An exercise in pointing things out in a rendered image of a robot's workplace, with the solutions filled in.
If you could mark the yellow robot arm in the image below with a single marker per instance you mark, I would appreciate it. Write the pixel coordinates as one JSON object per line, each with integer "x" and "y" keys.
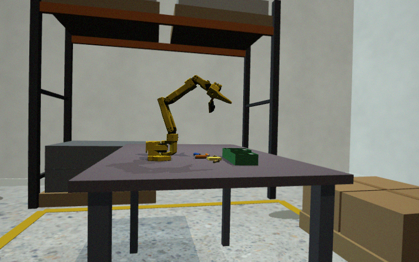
{"x": 155, "y": 147}

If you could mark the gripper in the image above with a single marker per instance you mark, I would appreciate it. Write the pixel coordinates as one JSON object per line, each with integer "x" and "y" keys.
{"x": 214, "y": 92}

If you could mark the green rack of bins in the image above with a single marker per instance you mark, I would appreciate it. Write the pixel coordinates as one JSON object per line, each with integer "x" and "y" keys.
{"x": 240, "y": 156}

